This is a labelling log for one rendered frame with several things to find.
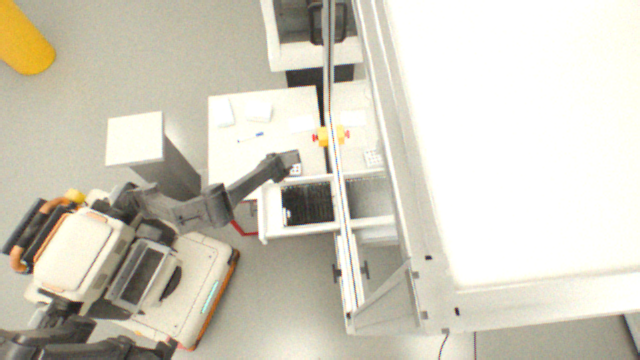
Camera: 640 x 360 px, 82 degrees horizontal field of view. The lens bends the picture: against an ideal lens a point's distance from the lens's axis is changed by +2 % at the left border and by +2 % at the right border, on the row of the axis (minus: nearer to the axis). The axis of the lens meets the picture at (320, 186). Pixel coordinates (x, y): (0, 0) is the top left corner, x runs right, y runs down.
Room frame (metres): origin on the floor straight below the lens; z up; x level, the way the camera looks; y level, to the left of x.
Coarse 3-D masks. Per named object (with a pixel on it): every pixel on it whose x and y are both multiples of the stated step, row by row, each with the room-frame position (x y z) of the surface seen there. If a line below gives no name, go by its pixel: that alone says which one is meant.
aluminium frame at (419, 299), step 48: (384, 48) 0.36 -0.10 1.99; (384, 96) 0.28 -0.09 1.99; (384, 144) 0.22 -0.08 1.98; (336, 192) 0.54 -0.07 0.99; (432, 240) 0.09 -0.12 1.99; (384, 288) 0.06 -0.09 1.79; (432, 288) 0.04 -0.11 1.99; (480, 288) 0.04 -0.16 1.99; (528, 288) 0.03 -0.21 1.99; (576, 288) 0.03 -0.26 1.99; (624, 288) 0.03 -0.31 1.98
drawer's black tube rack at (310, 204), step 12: (288, 192) 0.59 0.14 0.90; (300, 192) 0.58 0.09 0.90; (312, 192) 0.58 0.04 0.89; (324, 192) 0.59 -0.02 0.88; (288, 204) 0.53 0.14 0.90; (300, 204) 0.54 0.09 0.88; (312, 204) 0.53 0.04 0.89; (324, 204) 0.52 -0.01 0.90; (300, 216) 0.47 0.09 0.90; (312, 216) 0.47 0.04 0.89; (324, 216) 0.47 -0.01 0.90
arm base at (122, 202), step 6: (126, 186) 0.52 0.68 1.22; (132, 186) 0.53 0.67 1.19; (138, 186) 0.53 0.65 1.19; (120, 192) 0.50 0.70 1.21; (126, 192) 0.49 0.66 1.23; (132, 192) 0.49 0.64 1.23; (120, 198) 0.48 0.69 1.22; (126, 198) 0.47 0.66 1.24; (114, 204) 0.46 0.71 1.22; (120, 204) 0.46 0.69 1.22; (126, 204) 0.45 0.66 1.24; (126, 210) 0.44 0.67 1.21; (132, 210) 0.43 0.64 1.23
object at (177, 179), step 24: (120, 120) 1.11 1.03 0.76; (144, 120) 1.10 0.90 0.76; (120, 144) 0.96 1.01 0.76; (144, 144) 0.96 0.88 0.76; (168, 144) 1.05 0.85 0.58; (144, 168) 0.90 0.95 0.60; (168, 168) 0.91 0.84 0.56; (192, 168) 1.09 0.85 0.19; (168, 192) 0.90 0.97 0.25; (192, 192) 0.91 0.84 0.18
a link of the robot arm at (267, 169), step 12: (276, 156) 0.60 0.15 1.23; (264, 168) 0.52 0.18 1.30; (276, 168) 0.55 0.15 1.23; (240, 180) 0.45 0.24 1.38; (252, 180) 0.45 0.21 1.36; (264, 180) 0.48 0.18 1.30; (204, 192) 0.36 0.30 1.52; (216, 192) 0.36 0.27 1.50; (228, 192) 0.38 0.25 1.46; (240, 192) 0.39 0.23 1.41; (228, 204) 0.35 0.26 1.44; (216, 228) 0.28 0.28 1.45
